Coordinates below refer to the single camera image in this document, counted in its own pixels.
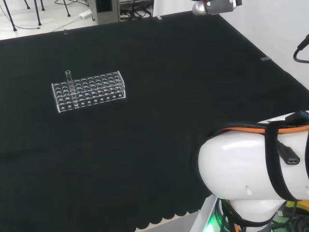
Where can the black bench cloth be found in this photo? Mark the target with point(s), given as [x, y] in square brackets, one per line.
[144, 120]

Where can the grey metal cabinet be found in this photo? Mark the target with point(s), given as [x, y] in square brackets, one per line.
[106, 10]

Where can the dark tripod legs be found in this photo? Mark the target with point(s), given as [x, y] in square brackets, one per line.
[9, 15]

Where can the clear glass test tube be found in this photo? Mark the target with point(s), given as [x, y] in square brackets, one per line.
[69, 77]

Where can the dark stand leg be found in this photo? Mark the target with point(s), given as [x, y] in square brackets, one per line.
[67, 9]

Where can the white power strip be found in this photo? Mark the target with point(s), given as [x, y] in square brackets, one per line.
[85, 14]

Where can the clear test tube rack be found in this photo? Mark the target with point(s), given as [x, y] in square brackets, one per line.
[96, 89]

